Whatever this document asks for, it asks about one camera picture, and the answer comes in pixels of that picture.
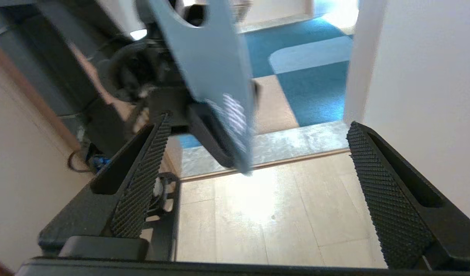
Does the grey marble threshold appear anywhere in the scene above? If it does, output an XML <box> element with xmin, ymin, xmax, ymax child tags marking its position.
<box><xmin>179</xmin><ymin>120</ymin><xmax>353</xmax><ymax>180</ymax></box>

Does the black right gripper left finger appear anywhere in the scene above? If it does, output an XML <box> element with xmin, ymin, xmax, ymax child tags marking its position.
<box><xmin>38</xmin><ymin>111</ymin><xmax>173</xmax><ymax>253</ymax></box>

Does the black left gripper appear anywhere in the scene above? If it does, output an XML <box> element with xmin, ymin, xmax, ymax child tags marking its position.
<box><xmin>146</xmin><ymin>80</ymin><xmax>261</xmax><ymax>169</ymax></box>

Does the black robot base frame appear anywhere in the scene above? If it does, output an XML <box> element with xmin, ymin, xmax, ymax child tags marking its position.
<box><xmin>143</xmin><ymin>172</ymin><xmax>182</xmax><ymax>262</ymax></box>

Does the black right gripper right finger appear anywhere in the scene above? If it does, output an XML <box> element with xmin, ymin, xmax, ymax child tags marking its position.
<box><xmin>345</xmin><ymin>121</ymin><xmax>470</xmax><ymax>271</ymax></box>

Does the grey-blue do-not-disturb door sign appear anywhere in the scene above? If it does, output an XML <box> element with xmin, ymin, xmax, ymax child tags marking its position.
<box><xmin>135</xmin><ymin>0</ymin><xmax>257</xmax><ymax>177</ymax></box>

